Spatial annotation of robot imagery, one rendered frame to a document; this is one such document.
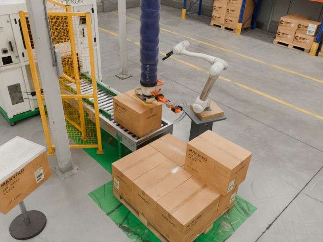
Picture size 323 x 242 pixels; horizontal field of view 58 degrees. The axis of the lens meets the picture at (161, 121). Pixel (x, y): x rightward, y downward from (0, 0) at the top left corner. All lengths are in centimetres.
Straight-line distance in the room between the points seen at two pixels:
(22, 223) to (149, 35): 261
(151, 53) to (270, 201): 247
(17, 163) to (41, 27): 142
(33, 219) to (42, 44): 201
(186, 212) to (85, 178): 172
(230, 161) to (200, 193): 49
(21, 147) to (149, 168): 142
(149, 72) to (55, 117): 129
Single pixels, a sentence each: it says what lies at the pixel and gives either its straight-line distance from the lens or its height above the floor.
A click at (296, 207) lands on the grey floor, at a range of 430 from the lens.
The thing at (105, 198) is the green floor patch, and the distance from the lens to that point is 394.
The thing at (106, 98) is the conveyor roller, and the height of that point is 52.
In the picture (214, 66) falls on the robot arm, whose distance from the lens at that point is 357.
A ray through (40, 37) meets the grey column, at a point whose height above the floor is 194.
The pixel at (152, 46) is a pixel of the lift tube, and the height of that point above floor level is 182.
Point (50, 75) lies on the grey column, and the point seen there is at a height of 149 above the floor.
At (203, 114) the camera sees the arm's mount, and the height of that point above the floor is 81.
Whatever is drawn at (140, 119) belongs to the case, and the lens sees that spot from 380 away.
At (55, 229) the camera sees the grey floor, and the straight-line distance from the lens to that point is 376.
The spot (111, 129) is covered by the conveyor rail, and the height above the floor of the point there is 52.
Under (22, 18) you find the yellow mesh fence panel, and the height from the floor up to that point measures 202.
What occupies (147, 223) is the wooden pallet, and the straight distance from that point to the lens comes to 359.
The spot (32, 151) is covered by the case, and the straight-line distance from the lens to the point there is 320.
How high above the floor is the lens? 290
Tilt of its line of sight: 33 degrees down
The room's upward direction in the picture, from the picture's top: 3 degrees clockwise
